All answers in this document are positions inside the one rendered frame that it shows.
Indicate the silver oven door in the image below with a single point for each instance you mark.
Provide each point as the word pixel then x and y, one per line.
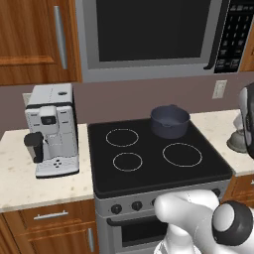
pixel 139 234

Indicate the black stove knob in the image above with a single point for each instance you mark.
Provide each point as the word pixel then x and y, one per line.
pixel 116 208
pixel 137 205
pixel 216 192
pixel 153 202

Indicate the wooden wall cupboard door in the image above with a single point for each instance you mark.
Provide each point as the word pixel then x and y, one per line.
pixel 248 56
pixel 29 39

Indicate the silver black microwave oven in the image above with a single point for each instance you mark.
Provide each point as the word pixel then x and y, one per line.
pixel 152 33

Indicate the white wall socket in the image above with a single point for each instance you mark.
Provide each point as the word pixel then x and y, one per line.
pixel 219 89
pixel 26 98

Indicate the white coffee machine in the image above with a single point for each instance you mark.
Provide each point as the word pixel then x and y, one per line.
pixel 58 132

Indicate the wooden base cupboard door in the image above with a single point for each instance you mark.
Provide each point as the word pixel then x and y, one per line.
pixel 56 241

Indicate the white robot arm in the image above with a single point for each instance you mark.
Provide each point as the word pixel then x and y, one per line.
pixel 185 215

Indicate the black hob stove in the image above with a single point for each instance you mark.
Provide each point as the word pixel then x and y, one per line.
pixel 152 172

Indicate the wooden drawer front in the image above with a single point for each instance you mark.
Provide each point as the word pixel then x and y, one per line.
pixel 76 211
pixel 243 188

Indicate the dark blue pot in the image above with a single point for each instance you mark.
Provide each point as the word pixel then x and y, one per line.
pixel 169 127

